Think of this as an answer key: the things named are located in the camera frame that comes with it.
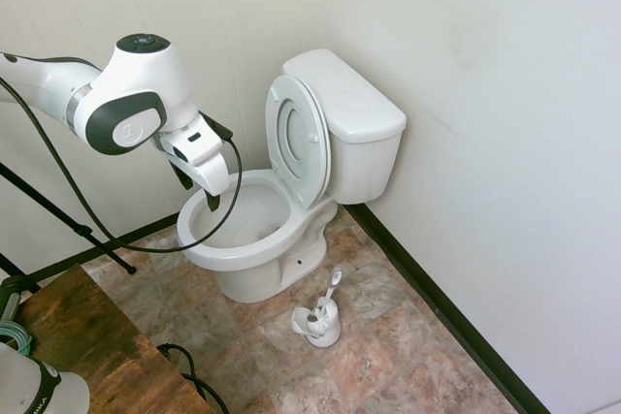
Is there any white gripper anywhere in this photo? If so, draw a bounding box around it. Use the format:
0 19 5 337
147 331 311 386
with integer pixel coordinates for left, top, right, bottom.
158 115 230 213

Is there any white toilet brush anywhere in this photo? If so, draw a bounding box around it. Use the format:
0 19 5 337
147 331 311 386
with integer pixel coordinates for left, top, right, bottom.
305 267 344 335

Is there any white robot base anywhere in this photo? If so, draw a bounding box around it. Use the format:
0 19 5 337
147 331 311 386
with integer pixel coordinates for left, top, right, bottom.
0 341 91 414

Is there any white toilet bowl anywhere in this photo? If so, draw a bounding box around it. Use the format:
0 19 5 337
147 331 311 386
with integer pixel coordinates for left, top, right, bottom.
176 169 340 304

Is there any white toilet tank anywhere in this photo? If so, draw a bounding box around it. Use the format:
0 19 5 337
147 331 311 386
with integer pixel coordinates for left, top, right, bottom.
327 126 405 207

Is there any white toilet tank lid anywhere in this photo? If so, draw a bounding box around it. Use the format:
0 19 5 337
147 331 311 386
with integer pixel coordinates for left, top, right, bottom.
281 48 408 144

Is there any white toilet brush holder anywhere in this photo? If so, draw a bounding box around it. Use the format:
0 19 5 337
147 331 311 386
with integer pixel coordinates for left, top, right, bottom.
290 301 343 349

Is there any black baseboard strip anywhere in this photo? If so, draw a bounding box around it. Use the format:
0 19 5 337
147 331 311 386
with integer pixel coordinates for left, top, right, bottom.
344 202 553 414
26 212 183 285

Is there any brown wooden table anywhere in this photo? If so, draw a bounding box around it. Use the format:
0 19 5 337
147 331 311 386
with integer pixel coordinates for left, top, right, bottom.
16 263 215 414

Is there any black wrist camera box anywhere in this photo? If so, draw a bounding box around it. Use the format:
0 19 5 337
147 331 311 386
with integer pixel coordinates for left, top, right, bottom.
200 111 235 143

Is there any white toilet seat ring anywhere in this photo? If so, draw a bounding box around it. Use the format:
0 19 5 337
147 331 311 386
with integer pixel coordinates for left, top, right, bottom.
264 75 332 209

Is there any black camera tripod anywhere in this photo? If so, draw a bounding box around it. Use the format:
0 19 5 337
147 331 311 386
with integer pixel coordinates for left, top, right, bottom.
0 160 139 295

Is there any black floor cable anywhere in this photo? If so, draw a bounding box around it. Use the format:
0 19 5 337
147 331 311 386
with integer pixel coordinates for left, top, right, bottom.
155 342 230 414

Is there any dark green cylindrical handle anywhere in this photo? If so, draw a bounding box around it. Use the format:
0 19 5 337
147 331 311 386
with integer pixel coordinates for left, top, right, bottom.
0 274 24 324

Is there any green coiled cable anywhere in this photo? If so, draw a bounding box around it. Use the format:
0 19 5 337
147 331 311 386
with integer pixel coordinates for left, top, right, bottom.
0 320 35 358

